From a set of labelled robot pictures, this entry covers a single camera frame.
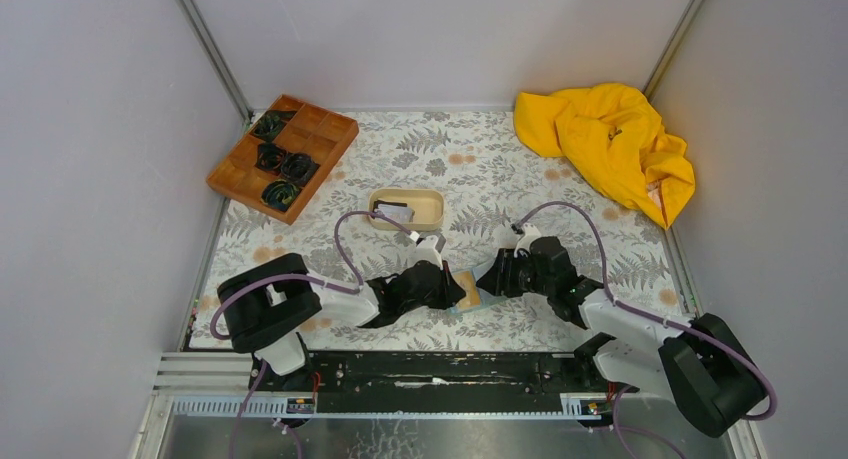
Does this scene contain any beige oval tray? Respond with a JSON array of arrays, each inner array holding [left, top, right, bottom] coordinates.
[[368, 188, 446, 232]]

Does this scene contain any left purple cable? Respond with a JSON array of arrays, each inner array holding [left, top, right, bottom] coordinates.
[[209, 210, 421, 459]]

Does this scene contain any orange compartment tray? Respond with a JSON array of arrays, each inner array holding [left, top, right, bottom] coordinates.
[[206, 95, 359, 225]]

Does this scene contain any yellow cloth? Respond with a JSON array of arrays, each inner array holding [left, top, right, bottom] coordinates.
[[513, 83, 696, 229]]

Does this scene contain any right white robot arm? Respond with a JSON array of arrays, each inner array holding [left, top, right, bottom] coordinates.
[[473, 226, 768, 438]]

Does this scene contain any green card holder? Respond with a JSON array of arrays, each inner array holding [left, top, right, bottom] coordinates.
[[448, 265, 500, 315]]

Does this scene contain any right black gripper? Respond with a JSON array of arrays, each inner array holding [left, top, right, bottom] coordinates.
[[475, 248, 554, 298]]

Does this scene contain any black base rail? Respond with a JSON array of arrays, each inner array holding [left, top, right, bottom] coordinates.
[[249, 350, 623, 416]]

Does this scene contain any right aluminium frame post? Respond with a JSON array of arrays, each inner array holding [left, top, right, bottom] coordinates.
[[642, 0, 707, 101]]

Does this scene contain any black coiled strap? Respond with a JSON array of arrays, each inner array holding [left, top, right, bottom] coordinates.
[[280, 152, 321, 183], [260, 180, 298, 213], [251, 110, 297, 143], [255, 143, 287, 175]]

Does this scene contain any black coiled strap bottom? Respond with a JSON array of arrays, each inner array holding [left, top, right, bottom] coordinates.
[[260, 180, 298, 213]]

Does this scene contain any left aluminium frame post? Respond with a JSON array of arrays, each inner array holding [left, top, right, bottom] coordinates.
[[175, 0, 254, 124]]

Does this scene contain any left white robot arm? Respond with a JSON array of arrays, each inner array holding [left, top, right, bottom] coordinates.
[[209, 232, 466, 390]]

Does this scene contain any black coiled strap middle right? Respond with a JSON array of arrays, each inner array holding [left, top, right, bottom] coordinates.
[[280, 152, 321, 183]]

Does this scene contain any black coiled strap middle left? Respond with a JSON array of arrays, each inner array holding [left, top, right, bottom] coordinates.
[[255, 143, 287, 175]]

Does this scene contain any floral table mat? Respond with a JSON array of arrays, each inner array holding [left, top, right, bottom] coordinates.
[[188, 112, 683, 349]]

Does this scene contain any aluminium frame post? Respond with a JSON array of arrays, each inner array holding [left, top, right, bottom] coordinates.
[[175, 0, 254, 124], [642, 0, 707, 101]]

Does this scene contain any purple cable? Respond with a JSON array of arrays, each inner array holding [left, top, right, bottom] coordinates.
[[209, 210, 421, 459], [511, 200, 779, 459]]

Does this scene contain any black coiled strap top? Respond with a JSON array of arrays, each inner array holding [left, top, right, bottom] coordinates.
[[251, 110, 297, 143]]

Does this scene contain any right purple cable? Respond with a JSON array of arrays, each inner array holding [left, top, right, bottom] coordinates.
[[511, 200, 779, 459]]

